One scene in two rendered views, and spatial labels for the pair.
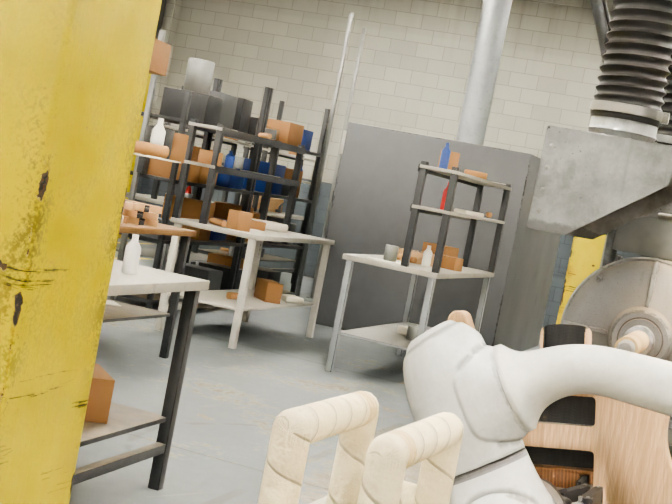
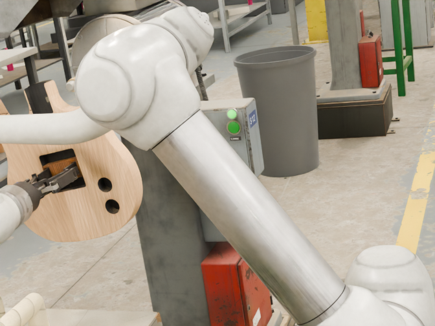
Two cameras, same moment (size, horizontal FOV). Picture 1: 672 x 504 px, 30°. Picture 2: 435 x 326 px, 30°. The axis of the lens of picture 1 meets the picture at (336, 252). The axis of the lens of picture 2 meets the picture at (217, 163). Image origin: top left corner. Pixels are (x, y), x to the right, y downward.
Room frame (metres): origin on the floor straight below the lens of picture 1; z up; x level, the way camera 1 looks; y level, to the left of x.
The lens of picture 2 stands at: (-0.17, -0.80, 1.60)
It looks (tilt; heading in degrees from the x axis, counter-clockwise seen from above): 17 degrees down; 2
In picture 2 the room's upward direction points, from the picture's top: 9 degrees counter-clockwise
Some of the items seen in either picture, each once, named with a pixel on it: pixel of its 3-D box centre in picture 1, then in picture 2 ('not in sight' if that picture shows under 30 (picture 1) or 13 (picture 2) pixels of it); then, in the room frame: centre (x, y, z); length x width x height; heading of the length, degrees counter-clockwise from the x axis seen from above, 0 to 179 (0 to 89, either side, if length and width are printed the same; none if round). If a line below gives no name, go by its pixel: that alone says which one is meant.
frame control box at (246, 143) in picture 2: not in sight; (226, 143); (1.94, -0.75, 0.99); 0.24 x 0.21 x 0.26; 162
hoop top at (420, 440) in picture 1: (419, 441); not in sight; (1.04, -0.10, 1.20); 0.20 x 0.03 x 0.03; 160
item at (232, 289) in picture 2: not in sight; (238, 282); (2.11, -0.72, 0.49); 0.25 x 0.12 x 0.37; 162
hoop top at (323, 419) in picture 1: (329, 417); not in sight; (1.07, -0.02, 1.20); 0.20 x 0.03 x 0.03; 160
